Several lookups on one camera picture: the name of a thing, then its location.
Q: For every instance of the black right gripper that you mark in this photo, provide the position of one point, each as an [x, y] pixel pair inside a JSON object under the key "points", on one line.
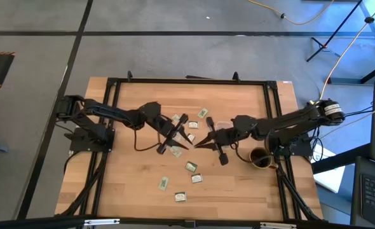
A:
{"points": [[227, 138]]}

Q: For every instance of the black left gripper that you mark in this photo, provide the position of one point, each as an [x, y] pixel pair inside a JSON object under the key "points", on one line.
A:
{"points": [[170, 128]]}

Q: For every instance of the pale green tea packet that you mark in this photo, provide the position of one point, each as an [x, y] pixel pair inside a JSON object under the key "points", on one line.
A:
{"points": [[176, 138], [202, 113], [163, 183], [175, 118], [175, 153]]}

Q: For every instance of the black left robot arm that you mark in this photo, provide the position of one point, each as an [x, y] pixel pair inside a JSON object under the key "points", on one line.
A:
{"points": [[111, 112]]}

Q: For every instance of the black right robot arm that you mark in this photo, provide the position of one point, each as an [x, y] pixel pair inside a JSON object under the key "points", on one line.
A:
{"points": [[286, 121]]}

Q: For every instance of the clear plastic bin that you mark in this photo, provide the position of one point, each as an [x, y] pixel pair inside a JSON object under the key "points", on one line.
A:
{"points": [[222, 124]]}

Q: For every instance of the olive ceramic mug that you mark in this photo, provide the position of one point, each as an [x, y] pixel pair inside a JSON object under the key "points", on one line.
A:
{"points": [[260, 158]]}

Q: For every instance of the black rig crossbeam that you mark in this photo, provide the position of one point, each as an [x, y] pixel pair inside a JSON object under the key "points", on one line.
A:
{"points": [[47, 222]]}

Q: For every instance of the black aluminium table frame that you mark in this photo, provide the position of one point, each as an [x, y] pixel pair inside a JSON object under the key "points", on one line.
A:
{"points": [[190, 81]]}

